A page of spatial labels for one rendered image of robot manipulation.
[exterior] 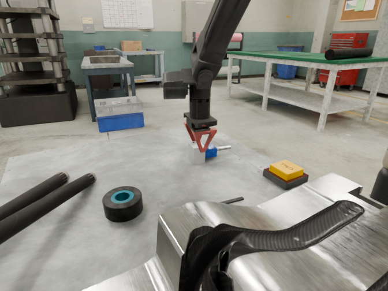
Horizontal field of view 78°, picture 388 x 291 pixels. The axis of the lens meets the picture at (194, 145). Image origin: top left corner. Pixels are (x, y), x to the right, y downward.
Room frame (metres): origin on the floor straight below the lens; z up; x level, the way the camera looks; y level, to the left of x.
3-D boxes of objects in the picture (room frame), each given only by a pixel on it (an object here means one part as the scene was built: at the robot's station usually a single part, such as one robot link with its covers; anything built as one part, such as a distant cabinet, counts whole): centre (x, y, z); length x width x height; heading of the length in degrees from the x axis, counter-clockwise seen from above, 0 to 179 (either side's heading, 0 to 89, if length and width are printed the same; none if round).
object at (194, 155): (0.66, -0.05, 0.83); 0.13 x 0.05 x 0.05; 110
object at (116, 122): (3.26, 1.04, 0.11); 0.61 x 0.41 x 0.22; 111
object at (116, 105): (3.26, 1.04, 0.28); 0.61 x 0.41 x 0.15; 111
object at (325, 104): (4.24, -1.63, 0.51); 2.40 x 1.13 x 1.02; 25
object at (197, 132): (0.64, -0.02, 0.88); 0.07 x 0.07 x 0.09; 20
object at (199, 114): (0.65, -0.02, 0.96); 0.10 x 0.07 x 0.07; 20
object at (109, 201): (0.42, 0.15, 0.82); 0.08 x 0.08 x 0.04
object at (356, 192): (0.34, -0.30, 0.87); 0.05 x 0.05 x 0.04; 29
